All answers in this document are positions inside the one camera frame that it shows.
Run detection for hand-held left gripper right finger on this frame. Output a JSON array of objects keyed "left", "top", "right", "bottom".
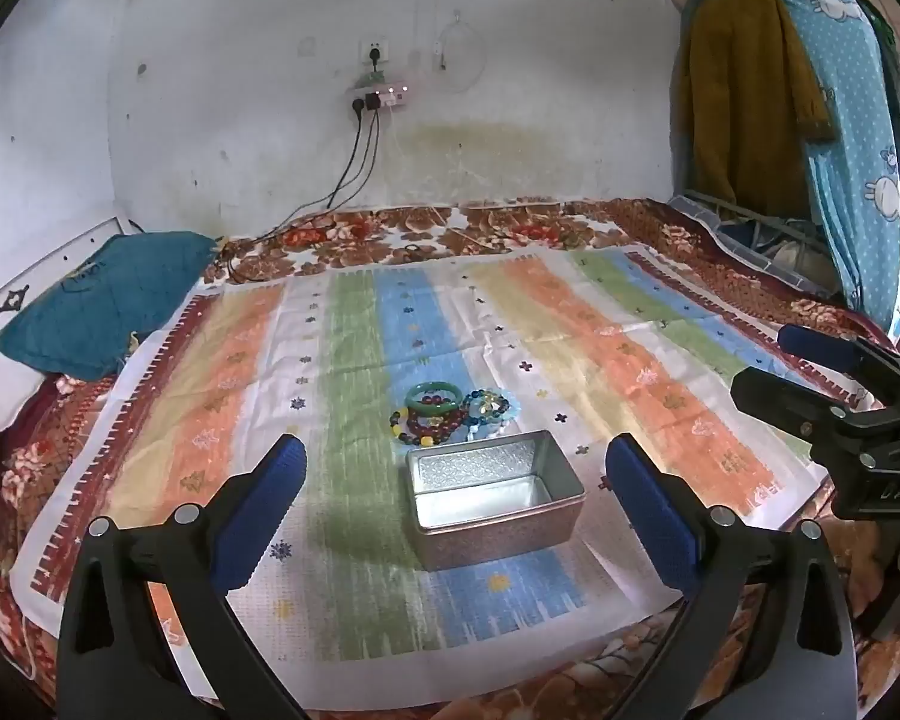
[{"left": 606, "top": 433, "right": 860, "bottom": 720}]

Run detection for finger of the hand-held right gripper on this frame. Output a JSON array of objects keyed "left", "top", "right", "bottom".
[
  {"left": 731, "top": 367, "right": 863, "bottom": 458},
  {"left": 778, "top": 325, "right": 900, "bottom": 392}
]

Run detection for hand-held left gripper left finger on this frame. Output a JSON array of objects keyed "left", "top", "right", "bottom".
[{"left": 56, "top": 433, "right": 323, "bottom": 720}]

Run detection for yellow and black bead bracelet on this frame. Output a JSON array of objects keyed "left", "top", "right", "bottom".
[{"left": 388, "top": 406, "right": 430, "bottom": 446}]

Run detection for silver embossed tin box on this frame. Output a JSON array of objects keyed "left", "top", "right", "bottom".
[{"left": 405, "top": 430, "right": 587, "bottom": 572}]

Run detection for green jade bangle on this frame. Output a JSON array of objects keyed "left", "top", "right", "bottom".
[{"left": 407, "top": 382, "right": 464, "bottom": 414}]

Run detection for dark red bead bracelet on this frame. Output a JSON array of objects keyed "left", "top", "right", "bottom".
[{"left": 411, "top": 406, "right": 472, "bottom": 449}]

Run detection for striped pastel cloth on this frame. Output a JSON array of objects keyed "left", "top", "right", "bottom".
[{"left": 11, "top": 244, "right": 830, "bottom": 665}]

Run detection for blue dotted cartoon cloth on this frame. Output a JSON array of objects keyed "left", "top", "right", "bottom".
[{"left": 679, "top": 0, "right": 900, "bottom": 335}]

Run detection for mustard yellow garment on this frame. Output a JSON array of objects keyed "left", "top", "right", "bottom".
[{"left": 684, "top": 0, "right": 839, "bottom": 220}]

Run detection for teal pillow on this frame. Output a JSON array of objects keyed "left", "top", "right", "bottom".
[{"left": 0, "top": 231, "right": 218, "bottom": 377}]

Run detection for brown floral bedsheet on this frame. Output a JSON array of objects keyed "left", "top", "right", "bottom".
[{"left": 0, "top": 197, "right": 900, "bottom": 720}]

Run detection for white bed headboard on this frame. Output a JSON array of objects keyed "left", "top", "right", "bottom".
[{"left": 0, "top": 216, "right": 140, "bottom": 338}]

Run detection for white power strip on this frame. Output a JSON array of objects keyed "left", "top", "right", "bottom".
[{"left": 346, "top": 82, "right": 410, "bottom": 113}]

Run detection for black power cables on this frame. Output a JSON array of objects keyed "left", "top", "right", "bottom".
[{"left": 221, "top": 106, "right": 385, "bottom": 282}]

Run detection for thin wire hoop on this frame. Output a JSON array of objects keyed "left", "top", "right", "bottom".
[{"left": 441, "top": 11, "right": 489, "bottom": 93}]

